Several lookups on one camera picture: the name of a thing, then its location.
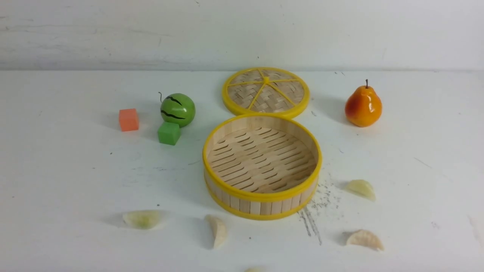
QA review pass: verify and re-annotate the yellow rimmed bamboo steamer tray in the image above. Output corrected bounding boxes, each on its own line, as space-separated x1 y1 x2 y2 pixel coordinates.
202 114 323 220

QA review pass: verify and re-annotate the orange cube block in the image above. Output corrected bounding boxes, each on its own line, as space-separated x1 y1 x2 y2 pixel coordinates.
119 108 140 131

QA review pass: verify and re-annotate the green toy watermelon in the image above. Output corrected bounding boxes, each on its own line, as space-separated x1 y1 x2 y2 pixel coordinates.
160 93 196 127

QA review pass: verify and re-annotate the yellow rimmed woven steamer lid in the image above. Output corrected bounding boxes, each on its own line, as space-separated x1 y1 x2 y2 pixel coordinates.
222 67 311 119

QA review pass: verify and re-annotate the green cube block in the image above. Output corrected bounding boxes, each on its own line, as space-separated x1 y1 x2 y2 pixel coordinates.
157 122 180 146

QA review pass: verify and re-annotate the pale green dumpling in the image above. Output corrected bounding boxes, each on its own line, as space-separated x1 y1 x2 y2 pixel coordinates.
122 210 162 230

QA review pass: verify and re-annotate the white dumpling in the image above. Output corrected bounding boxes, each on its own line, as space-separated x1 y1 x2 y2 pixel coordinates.
205 215 228 249
345 229 385 251

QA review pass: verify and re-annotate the orange yellow toy pear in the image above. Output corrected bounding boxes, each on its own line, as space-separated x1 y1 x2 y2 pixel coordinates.
344 79 383 127

